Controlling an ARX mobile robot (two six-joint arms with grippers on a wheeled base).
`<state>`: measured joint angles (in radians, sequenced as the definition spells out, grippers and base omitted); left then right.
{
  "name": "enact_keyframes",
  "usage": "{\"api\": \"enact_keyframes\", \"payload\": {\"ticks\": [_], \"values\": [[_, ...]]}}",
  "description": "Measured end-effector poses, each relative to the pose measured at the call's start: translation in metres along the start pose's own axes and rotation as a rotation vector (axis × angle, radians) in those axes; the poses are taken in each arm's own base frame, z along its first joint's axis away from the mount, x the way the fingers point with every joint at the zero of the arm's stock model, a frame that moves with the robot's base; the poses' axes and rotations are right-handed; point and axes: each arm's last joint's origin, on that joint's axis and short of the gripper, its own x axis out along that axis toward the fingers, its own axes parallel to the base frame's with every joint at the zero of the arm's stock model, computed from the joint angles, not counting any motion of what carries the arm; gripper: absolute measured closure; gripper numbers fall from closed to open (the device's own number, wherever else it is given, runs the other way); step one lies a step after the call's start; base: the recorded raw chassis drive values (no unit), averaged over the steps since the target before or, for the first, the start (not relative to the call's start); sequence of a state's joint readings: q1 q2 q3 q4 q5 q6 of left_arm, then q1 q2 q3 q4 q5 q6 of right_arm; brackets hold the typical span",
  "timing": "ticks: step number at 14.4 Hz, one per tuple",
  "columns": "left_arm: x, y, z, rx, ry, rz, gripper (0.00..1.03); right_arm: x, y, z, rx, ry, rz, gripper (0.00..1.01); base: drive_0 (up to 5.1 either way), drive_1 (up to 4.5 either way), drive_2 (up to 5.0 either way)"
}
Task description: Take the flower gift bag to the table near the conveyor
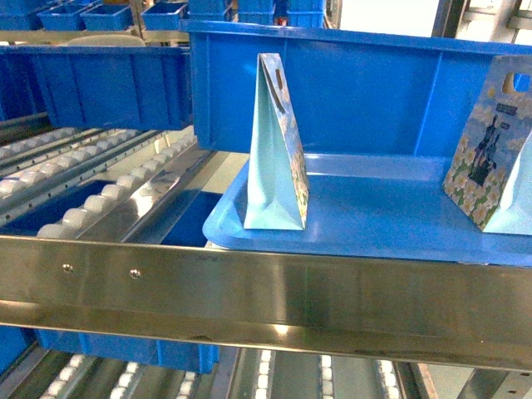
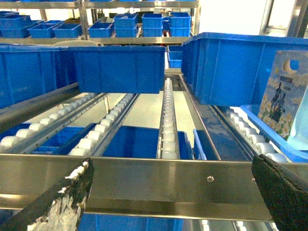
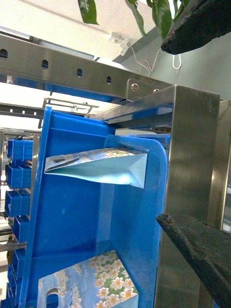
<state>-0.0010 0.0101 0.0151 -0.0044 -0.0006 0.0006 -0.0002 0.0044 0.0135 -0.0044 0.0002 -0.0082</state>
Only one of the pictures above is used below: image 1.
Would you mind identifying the flower gift bag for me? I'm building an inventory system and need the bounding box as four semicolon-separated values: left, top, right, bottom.
443;56;531;235
244;53;309;230

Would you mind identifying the blue plastic tray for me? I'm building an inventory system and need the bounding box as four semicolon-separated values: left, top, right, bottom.
203;154;531;267

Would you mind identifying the white roller track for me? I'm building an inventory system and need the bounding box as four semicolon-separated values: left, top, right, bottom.
37;132;197;239

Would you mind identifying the large blue plastic bin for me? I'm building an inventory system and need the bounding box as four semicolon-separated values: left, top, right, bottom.
182;20;531;157

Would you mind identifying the blue bin on left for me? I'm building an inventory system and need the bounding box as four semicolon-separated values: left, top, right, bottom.
1;46;192;131

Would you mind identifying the steel shelf front rail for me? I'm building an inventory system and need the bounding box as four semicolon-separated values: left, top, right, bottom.
1;236;531;371

